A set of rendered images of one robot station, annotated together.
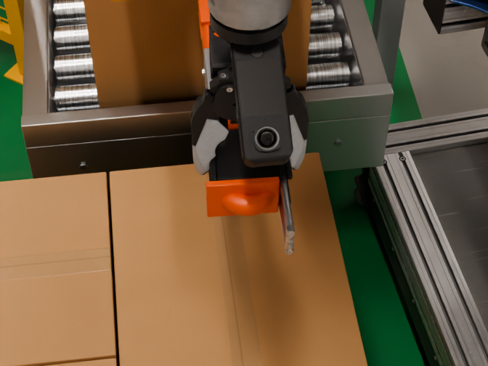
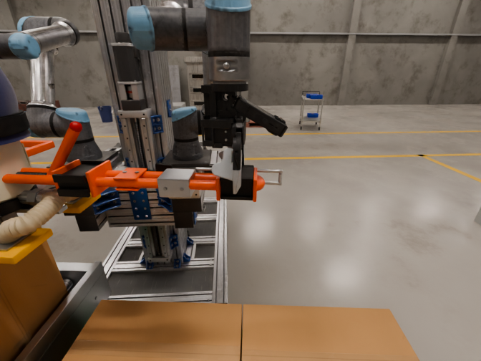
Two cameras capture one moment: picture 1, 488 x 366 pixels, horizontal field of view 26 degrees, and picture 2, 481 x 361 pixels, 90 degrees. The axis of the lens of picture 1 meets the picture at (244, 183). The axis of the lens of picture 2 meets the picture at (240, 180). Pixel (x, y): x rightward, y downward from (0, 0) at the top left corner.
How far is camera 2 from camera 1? 1.00 m
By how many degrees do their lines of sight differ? 66
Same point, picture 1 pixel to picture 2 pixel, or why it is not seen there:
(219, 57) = (225, 119)
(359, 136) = (100, 288)
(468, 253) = (150, 290)
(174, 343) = not seen: outside the picture
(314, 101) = (80, 288)
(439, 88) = not seen: hidden behind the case
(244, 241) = (128, 341)
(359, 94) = (91, 271)
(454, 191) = (124, 288)
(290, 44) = (53, 277)
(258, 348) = (189, 344)
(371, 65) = (79, 266)
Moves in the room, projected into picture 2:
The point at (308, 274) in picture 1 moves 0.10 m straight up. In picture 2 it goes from (161, 315) to (157, 297)
